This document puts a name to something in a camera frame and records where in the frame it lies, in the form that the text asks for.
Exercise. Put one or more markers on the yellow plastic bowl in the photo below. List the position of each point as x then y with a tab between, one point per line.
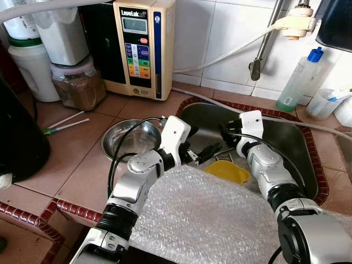
228	171

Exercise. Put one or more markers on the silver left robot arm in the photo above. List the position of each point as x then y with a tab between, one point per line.
132	187

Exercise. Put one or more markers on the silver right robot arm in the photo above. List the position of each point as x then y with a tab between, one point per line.
308	231

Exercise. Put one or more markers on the stainless steel sink basin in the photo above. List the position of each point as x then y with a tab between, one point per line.
286	148

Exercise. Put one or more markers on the clear bubble wrap sheet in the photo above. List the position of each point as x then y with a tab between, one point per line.
209	220

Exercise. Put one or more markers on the stainless steel bowl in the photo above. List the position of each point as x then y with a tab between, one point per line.
129	140

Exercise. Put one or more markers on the clear bottle with blue cap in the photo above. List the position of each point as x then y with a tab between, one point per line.
298	82

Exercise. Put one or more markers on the metal faucet pipe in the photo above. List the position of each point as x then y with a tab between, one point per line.
264	49

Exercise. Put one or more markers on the clear plastic cup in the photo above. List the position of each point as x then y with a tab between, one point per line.
320	107

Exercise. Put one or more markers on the beige water ionizer machine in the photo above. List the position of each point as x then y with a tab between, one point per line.
137	49

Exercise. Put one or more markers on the white plastic bottle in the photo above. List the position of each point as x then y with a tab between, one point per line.
344	113

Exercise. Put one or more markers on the small steel sink basin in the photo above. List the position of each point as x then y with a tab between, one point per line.
345	154

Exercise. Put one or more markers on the thin white stick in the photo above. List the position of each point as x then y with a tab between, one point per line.
65	121
70	127

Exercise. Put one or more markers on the clear jar with brown contents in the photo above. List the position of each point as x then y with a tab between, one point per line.
80	88

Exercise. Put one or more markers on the beige faucet diverter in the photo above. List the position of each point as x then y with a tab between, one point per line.
297	23

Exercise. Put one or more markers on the dark hanging pan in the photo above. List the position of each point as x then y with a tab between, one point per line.
335	25

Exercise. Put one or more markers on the plain white canister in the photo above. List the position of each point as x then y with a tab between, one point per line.
60	38

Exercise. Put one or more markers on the black round appliance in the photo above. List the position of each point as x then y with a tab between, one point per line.
22	137

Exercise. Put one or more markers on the white canister with green band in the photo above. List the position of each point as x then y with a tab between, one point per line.
36	71

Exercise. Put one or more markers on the small white knob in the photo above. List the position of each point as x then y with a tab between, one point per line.
4	181

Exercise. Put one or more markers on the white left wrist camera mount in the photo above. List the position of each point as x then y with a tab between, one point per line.
175	137

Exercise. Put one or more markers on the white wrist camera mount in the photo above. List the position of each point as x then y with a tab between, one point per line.
250	129
175	137

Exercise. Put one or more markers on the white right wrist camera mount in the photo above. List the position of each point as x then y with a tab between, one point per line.
250	129

